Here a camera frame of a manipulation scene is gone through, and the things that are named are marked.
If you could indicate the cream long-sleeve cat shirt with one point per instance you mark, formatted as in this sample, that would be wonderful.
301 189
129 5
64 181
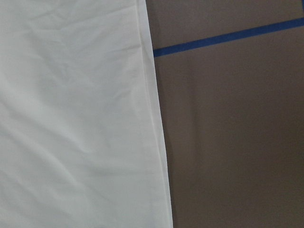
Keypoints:
81 137

